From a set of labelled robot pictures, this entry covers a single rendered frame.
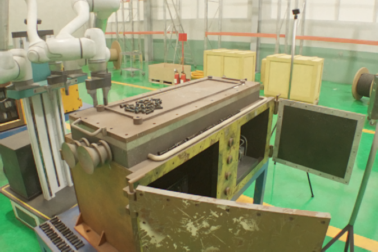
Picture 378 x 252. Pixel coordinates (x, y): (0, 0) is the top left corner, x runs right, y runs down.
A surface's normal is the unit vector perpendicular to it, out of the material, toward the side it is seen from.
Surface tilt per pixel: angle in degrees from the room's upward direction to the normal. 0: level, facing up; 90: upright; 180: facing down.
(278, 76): 90
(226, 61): 90
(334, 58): 90
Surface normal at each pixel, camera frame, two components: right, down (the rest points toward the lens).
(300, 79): -0.59, 0.25
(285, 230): -0.27, 0.30
